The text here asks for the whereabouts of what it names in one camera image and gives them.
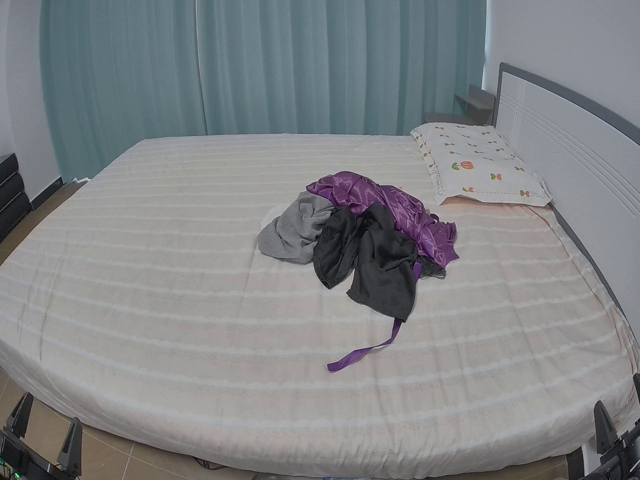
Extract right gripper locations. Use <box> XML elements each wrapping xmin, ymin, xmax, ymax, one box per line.
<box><xmin>591</xmin><ymin>401</ymin><xmax>640</xmax><ymax>480</ymax></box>

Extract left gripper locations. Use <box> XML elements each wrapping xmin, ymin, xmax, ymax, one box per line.
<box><xmin>0</xmin><ymin>393</ymin><xmax>84</xmax><ymax>480</ymax></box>

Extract black T-shirt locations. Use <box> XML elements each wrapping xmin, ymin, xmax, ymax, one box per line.
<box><xmin>313</xmin><ymin>203</ymin><xmax>419</xmax><ymax>323</ymax></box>

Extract bed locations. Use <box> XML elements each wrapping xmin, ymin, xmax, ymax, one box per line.
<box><xmin>0</xmin><ymin>61</ymin><xmax>640</xmax><ymax>479</ymax></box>

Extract black chest of drawers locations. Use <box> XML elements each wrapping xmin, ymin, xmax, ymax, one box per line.
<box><xmin>0</xmin><ymin>153</ymin><xmax>33</xmax><ymax>243</ymax></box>

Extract white printed pillow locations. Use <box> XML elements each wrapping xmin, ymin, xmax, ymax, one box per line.
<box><xmin>410</xmin><ymin>122</ymin><xmax>554</xmax><ymax>207</ymax></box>

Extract grey garment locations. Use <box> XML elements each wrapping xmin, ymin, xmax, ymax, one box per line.
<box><xmin>257</xmin><ymin>191</ymin><xmax>336</xmax><ymax>264</ymax></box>

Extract purple satin garment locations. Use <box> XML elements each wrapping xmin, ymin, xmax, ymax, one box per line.
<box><xmin>306</xmin><ymin>170</ymin><xmax>460</xmax><ymax>373</ymax></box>

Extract grey bedside table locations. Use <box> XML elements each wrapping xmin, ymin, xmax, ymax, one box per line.
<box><xmin>424</xmin><ymin>84</ymin><xmax>497</xmax><ymax>126</ymax></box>

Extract blue-green curtain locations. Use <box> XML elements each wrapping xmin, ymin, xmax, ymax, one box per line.
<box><xmin>40</xmin><ymin>0</ymin><xmax>207</xmax><ymax>181</ymax></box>
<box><xmin>195</xmin><ymin>0</ymin><xmax>488</xmax><ymax>136</ymax></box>

